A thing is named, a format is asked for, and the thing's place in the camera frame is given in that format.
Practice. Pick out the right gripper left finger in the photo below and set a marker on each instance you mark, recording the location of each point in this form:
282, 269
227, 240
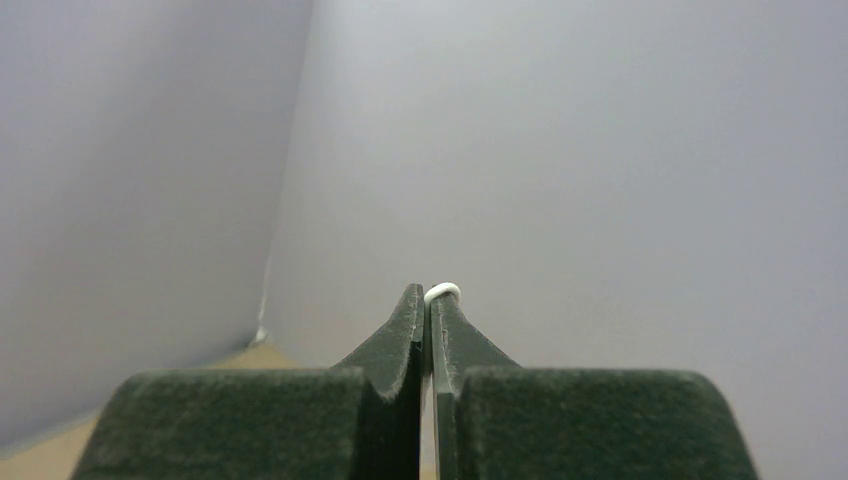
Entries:
359, 419

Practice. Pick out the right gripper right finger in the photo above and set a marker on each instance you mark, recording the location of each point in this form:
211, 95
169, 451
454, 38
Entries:
496, 419

